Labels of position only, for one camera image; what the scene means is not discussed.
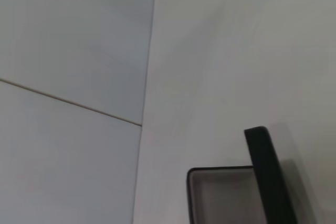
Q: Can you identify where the black glasses case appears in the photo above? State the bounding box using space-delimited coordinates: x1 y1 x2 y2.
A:
186 126 299 224

